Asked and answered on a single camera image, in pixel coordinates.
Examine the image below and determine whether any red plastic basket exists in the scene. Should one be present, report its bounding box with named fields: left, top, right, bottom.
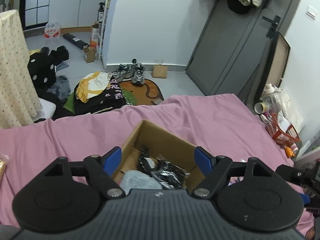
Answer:
left=266, top=113, right=300, bottom=146

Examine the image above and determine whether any open cardboard box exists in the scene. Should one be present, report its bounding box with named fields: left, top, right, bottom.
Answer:
left=112, top=120, right=204, bottom=193

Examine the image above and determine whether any orange bottle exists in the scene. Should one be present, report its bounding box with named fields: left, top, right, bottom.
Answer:
left=284, top=146, right=295, bottom=159

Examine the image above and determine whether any yellow black clothes pile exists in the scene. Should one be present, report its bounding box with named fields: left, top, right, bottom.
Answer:
left=63, top=72, right=128, bottom=115

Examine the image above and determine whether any brown floor mat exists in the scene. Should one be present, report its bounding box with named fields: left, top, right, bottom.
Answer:
left=119, top=79, right=164, bottom=106

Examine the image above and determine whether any red white plastic bag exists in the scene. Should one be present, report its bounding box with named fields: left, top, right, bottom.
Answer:
left=44, top=22, right=61, bottom=38

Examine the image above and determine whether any black item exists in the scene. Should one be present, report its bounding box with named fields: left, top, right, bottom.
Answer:
left=137, top=146, right=190, bottom=190

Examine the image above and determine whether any grey door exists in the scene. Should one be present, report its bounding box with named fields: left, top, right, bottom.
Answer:
left=185, top=0, right=301, bottom=96

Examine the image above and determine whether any clear plastic bottle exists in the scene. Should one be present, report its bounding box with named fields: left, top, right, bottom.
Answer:
left=261, top=83, right=285, bottom=114

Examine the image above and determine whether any black glass sliding door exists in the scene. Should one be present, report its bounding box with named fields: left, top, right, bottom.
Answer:
left=19, top=0, right=49, bottom=30

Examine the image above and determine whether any polka dot tablecloth table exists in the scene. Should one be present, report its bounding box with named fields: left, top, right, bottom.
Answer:
left=0, top=10, right=42, bottom=129

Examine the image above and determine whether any white kitchen cabinet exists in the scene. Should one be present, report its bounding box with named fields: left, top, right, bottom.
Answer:
left=48, top=0, right=105, bottom=28

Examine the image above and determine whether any pink bed sheet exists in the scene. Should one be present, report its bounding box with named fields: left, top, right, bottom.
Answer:
left=0, top=93, right=316, bottom=238

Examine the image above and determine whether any black framed board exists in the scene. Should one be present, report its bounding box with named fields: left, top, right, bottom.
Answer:
left=253, top=31, right=291, bottom=103

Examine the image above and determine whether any light blue fluffy towel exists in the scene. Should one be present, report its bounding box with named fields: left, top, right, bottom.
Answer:
left=120, top=170, right=163, bottom=195

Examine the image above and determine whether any pair of grey sneakers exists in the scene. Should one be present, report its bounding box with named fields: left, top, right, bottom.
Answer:
left=112, top=59, right=145, bottom=86

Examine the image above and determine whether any small cardboard box on floor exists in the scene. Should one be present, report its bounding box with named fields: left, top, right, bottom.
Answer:
left=83, top=46, right=96, bottom=63

